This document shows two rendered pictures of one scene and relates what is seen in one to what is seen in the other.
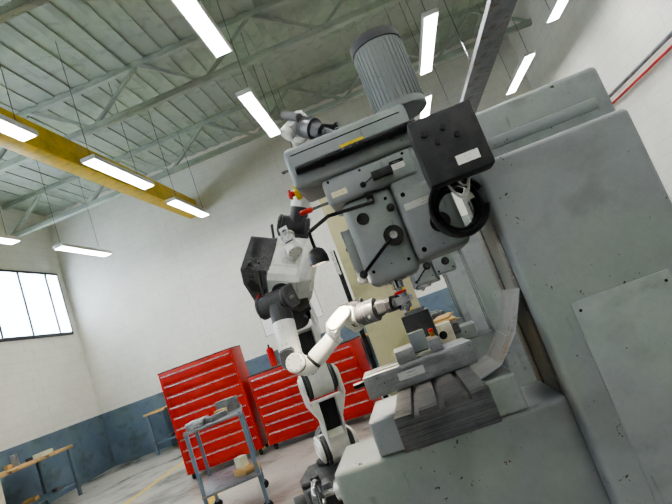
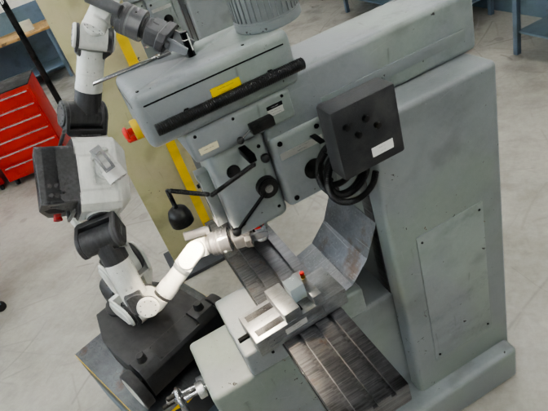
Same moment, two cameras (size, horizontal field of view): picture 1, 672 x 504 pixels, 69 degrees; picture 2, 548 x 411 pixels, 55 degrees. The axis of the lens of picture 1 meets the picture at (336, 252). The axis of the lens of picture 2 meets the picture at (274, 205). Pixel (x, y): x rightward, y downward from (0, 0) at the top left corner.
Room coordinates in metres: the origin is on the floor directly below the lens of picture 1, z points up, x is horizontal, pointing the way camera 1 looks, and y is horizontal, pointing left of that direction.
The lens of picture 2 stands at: (0.38, 0.27, 2.32)
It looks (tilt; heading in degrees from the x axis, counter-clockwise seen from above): 34 degrees down; 340
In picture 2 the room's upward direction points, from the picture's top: 20 degrees counter-clockwise
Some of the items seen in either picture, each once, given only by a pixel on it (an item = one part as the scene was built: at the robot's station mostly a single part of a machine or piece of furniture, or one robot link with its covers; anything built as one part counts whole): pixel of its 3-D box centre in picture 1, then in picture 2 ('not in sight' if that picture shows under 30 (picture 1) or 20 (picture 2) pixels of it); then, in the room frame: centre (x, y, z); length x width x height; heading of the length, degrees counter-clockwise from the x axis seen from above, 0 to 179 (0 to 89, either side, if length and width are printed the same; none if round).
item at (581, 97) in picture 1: (489, 143); (355, 60); (1.77, -0.67, 1.66); 0.80 x 0.23 x 0.20; 84
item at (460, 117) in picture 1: (449, 145); (362, 129); (1.45, -0.44, 1.62); 0.20 x 0.09 x 0.21; 84
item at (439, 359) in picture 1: (416, 361); (291, 305); (1.62, -0.12, 1.04); 0.35 x 0.15 x 0.11; 87
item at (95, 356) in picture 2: not in sight; (176, 364); (2.54, 0.32, 0.20); 0.78 x 0.68 x 0.40; 15
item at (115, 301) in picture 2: (336, 443); (135, 301); (2.58, 0.33, 0.68); 0.21 x 0.20 x 0.13; 15
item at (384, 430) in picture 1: (443, 404); (289, 305); (1.82, -0.17, 0.84); 0.50 x 0.35 x 0.12; 84
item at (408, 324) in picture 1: (422, 330); not in sight; (2.21, -0.24, 1.08); 0.22 x 0.12 x 0.20; 171
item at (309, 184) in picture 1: (352, 156); (205, 78); (1.81, -0.18, 1.81); 0.47 x 0.26 x 0.16; 84
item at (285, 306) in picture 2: (404, 353); (282, 302); (1.62, -0.09, 1.07); 0.15 x 0.06 x 0.04; 177
